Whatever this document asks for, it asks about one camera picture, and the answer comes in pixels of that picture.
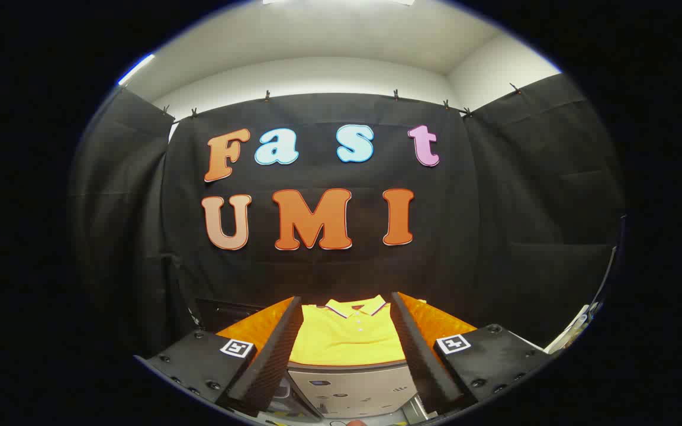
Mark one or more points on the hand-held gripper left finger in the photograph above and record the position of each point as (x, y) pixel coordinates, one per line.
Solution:
(276, 355)

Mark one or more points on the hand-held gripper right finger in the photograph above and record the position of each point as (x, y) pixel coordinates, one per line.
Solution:
(421, 355)

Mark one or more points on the small grey washing machine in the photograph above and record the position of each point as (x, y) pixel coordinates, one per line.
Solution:
(293, 402)

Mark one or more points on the yellow polo shirt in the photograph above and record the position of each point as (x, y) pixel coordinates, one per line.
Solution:
(347, 340)

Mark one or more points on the grey metal box appliance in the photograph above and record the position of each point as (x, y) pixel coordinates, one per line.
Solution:
(353, 390)

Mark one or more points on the white device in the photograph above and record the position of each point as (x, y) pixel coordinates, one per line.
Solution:
(572, 328)

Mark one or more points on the black backdrop cloth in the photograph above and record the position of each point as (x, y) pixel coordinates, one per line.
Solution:
(495, 207)

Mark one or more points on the row of black cloth clips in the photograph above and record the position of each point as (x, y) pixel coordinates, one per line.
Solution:
(267, 94)

